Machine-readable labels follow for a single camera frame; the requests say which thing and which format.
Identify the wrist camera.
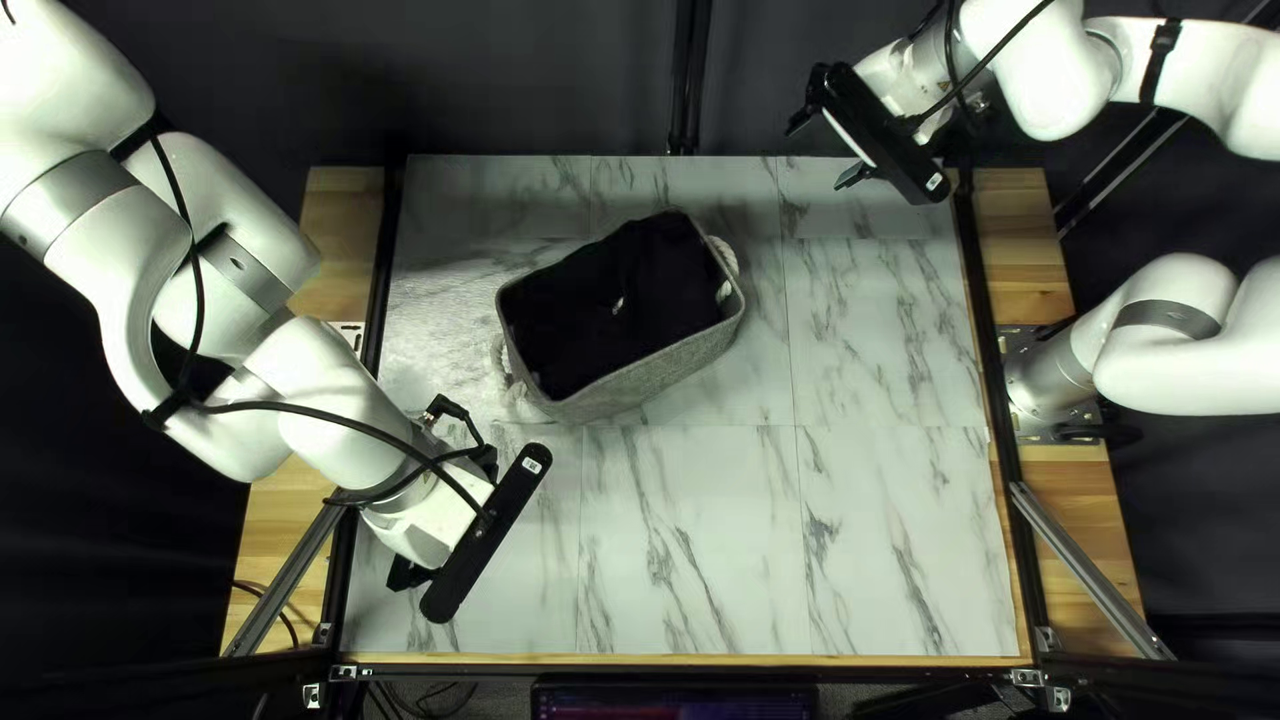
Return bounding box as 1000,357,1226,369
418,443,553,623
808,62,953,206

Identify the black sweatshirt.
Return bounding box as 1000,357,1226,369
500,212,726,401

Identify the black frame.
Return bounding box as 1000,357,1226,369
220,0,1280,720

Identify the grey fabric basket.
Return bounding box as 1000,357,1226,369
490,207,747,426

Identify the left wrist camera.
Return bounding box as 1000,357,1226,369
418,443,553,623

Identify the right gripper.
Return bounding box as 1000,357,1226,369
785,40,967,193

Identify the laptop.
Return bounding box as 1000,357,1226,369
530,683,821,720

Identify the black cable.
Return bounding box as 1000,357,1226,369
140,130,501,521
233,578,303,649
905,0,1061,131

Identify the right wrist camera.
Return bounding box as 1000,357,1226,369
808,62,953,206

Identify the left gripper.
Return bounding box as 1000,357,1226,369
362,468,498,594

